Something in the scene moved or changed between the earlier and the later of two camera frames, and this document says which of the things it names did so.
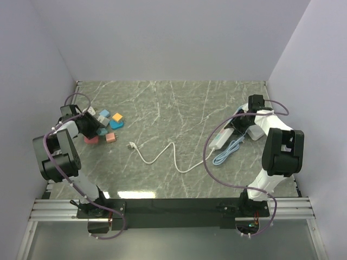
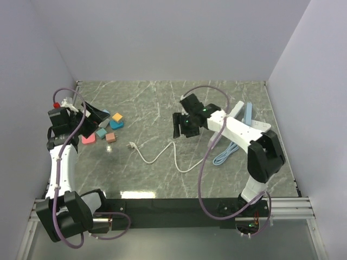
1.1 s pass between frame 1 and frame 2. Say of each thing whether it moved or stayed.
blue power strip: moved
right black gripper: moved
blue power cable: stayed
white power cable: stayed
